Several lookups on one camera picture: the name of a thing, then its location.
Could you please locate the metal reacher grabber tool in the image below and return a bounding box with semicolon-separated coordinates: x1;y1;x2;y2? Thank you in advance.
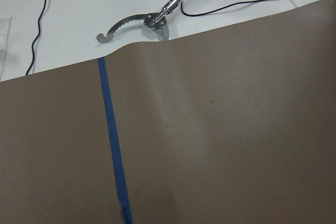
96;0;184;44

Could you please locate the thin black desk cable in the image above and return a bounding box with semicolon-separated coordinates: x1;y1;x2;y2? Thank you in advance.
25;0;53;77

